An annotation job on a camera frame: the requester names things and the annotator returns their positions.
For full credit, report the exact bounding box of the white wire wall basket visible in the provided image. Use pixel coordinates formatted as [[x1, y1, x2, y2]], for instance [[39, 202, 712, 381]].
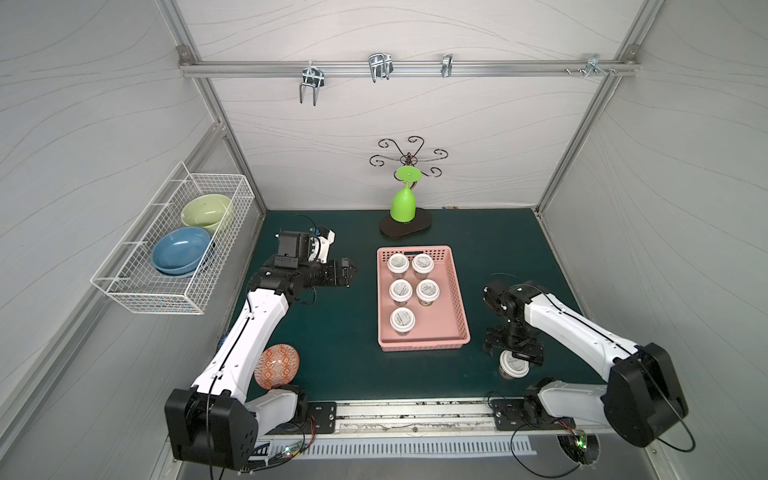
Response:
[[91, 163, 255, 315]]

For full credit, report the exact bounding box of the double metal hook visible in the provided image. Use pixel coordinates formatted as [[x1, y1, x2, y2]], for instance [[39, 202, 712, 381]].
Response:
[[299, 65, 325, 106], [368, 53, 394, 83]]

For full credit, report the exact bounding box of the bronze scroll stand rod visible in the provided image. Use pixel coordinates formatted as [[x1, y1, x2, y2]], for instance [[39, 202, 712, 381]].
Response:
[[368, 135, 449, 179]]

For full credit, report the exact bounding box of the single metal hook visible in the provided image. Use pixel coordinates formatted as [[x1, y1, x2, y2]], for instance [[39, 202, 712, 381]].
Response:
[[440, 53, 453, 78]]

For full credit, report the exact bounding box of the double metal hook middle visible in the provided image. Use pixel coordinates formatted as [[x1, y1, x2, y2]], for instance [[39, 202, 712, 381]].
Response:
[[368, 53, 394, 83]]

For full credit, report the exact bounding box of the green yogurt cup white lid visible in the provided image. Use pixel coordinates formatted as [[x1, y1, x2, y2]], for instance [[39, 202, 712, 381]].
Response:
[[416, 279, 441, 307]]

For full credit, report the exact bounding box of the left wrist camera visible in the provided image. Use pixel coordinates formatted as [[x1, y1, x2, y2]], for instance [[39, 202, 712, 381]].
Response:
[[274, 227, 335, 269]]

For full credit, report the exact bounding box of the aluminium top rail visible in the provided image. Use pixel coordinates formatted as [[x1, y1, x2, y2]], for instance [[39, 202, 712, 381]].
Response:
[[180, 59, 641, 80]]

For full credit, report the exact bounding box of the yogurt cup table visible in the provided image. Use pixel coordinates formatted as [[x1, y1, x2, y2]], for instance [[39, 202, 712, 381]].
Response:
[[498, 350, 530, 380], [390, 307, 416, 336], [388, 278, 413, 307]]

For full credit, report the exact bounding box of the double metal hook left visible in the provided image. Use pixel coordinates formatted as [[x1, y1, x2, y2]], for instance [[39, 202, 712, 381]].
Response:
[[299, 65, 325, 106]]

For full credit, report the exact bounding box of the white slotted cable duct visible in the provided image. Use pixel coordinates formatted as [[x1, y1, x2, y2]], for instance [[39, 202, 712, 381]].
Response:
[[257, 435, 538, 461]]

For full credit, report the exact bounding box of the blue bowl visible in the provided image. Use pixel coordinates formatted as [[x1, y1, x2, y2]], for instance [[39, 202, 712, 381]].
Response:
[[150, 227, 211, 276]]

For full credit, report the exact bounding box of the light green bowl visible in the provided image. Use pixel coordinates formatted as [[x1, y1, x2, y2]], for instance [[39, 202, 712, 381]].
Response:
[[180, 194, 234, 236]]

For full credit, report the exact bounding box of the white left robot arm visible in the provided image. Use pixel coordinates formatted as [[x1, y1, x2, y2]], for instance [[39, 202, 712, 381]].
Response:
[[164, 257, 356, 470]]

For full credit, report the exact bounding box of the metal hook right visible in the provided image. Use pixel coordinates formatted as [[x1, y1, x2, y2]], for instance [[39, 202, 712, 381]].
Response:
[[564, 54, 618, 79]]

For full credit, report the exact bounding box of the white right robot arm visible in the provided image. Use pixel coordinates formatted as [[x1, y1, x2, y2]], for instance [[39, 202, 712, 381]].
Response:
[[483, 281, 689, 447]]

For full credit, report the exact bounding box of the dark oval stand base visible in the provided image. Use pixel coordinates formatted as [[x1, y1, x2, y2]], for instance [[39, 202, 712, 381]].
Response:
[[379, 207, 432, 240]]

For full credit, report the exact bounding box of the green upside-down wine glass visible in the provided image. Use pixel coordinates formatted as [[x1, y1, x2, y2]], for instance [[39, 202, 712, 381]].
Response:
[[390, 166, 422, 223]]

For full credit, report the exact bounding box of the pink plastic basket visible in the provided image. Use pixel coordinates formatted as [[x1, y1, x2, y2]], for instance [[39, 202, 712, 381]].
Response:
[[377, 246, 471, 352]]

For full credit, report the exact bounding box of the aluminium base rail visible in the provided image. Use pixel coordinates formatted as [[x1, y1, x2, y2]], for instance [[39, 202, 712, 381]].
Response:
[[298, 391, 525, 444]]

